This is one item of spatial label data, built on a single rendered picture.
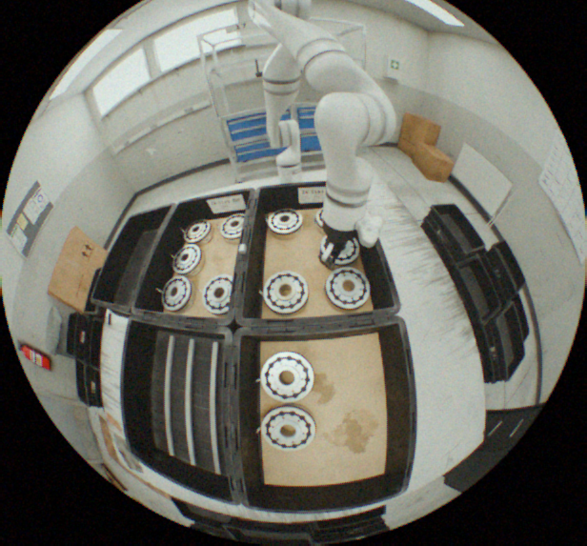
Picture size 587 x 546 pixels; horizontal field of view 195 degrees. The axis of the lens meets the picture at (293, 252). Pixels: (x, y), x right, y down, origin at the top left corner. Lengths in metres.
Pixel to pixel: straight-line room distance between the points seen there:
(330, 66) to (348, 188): 0.16
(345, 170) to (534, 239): 2.93
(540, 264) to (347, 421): 2.93
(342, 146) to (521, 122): 3.03
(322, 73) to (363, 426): 0.58
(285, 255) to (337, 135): 0.34
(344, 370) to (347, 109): 0.42
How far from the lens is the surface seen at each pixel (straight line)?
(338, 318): 0.29
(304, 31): 0.30
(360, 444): 0.45
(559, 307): 3.18
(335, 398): 0.40
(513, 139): 3.13
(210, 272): 0.51
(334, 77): 0.25
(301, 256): 0.46
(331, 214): 0.28
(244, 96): 3.00
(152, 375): 0.57
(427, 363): 0.64
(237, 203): 0.58
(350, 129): 0.20
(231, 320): 0.32
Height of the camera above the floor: 1.21
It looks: 56 degrees down
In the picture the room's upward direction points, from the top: 8 degrees counter-clockwise
